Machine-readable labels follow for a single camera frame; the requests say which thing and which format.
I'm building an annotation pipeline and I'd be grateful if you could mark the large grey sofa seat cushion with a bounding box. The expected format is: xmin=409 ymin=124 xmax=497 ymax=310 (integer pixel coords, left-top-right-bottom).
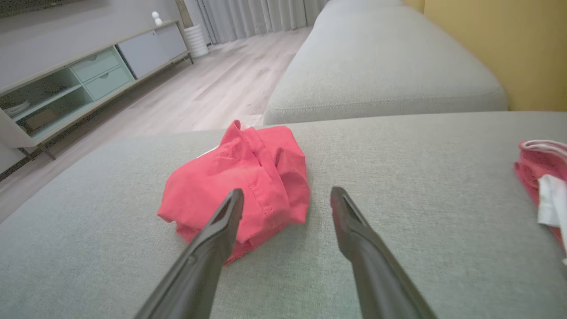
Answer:
xmin=0 ymin=110 xmax=567 ymax=319

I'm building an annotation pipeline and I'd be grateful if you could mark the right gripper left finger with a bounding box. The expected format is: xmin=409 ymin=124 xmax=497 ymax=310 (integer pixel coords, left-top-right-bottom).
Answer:
xmin=133 ymin=188 xmax=245 ymax=319

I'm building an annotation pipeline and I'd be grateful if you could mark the black television screen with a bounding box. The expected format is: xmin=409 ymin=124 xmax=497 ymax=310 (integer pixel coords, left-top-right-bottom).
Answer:
xmin=0 ymin=0 xmax=85 ymax=18

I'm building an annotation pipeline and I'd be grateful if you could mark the small grey sofa seat cushion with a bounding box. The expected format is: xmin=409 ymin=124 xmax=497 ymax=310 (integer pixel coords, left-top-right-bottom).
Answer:
xmin=263 ymin=0 xmax=509 ymax=126

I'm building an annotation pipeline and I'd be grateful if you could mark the white ribbed bin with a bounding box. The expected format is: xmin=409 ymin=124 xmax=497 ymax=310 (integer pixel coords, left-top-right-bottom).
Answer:
xmin=183 ymin=24 xmax=210 ymax=58

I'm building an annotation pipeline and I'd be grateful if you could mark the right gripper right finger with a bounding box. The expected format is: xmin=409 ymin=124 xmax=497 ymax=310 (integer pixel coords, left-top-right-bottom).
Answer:
xmin=330 ymin=186 xmax=439 ymax=319

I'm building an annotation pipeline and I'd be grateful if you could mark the grey pleated curtain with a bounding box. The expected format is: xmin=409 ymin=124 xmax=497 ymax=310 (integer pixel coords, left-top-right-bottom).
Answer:
xmin=197 ymin=0 xmax=329 ymax=45

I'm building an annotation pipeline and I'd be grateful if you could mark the red garment with white trim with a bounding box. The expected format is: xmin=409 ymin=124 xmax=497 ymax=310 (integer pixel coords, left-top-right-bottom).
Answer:
xmin=157 ymin=119 xmax=311 ymax=266

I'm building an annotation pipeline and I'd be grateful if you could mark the yellow sofa backrest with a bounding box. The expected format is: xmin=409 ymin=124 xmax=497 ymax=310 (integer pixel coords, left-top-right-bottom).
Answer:
xmin=402 ymin=0 xmax=567 ymax=112

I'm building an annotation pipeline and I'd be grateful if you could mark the grey low tv cabinet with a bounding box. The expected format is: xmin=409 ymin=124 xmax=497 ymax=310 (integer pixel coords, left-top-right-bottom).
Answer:
xmin=0 ymin=19 xmax=194 ymax=180

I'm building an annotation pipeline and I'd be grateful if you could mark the red white patterned garment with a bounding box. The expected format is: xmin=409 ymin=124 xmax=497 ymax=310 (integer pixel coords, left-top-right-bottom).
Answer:
xmin=513 ymin=139 xmax=567 ymax=266

